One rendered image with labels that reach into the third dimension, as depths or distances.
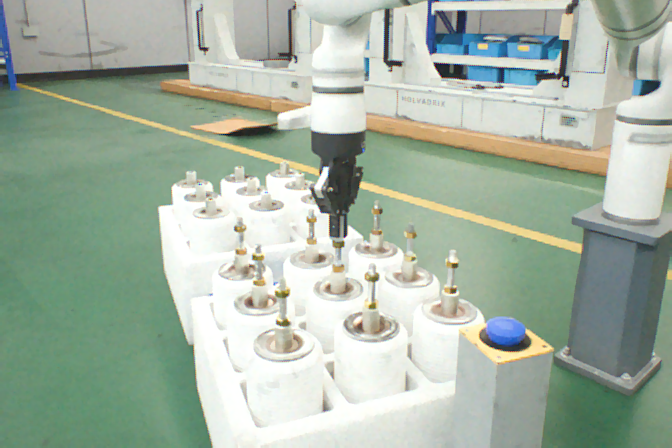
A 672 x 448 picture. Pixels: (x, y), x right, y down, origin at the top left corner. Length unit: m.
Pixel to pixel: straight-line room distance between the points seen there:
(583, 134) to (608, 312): 1.70
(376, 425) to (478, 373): 0.17
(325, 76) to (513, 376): 0.42
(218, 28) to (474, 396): 4.67
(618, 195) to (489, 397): 0.56
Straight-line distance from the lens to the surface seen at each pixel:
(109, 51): 7.14
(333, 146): 0.76
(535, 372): 0.65
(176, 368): 1.19
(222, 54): 5.10
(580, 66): 2.83
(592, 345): 1.19
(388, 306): 0.90
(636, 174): 1.08
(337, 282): 0.86
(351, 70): 0.76
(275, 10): 8.27
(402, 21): 3.51
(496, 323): 0.65
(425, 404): 0.78
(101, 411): 1.12
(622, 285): 1.12
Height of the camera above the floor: 0.64
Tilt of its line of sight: 17 degrees down
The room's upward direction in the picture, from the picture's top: straight up
